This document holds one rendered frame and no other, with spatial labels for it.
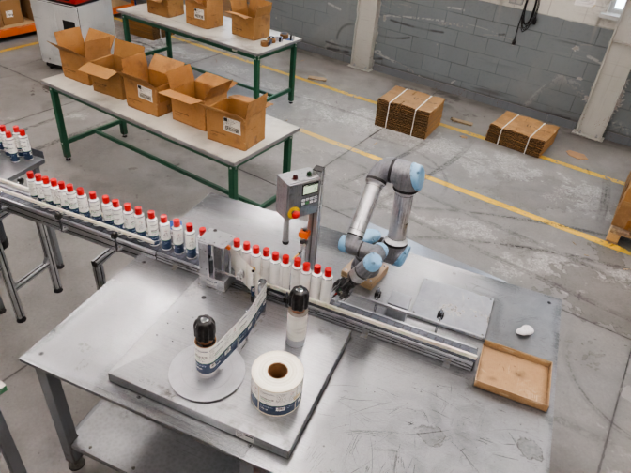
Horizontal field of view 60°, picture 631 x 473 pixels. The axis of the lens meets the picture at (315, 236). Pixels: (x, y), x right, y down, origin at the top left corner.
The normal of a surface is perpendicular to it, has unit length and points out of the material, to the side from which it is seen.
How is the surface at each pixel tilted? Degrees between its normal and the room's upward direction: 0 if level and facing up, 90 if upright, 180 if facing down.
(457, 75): 90
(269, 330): 0
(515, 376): 0
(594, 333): 0
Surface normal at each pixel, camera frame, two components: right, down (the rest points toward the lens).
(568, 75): -0.56, 0.45
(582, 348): 0.07, -0.80
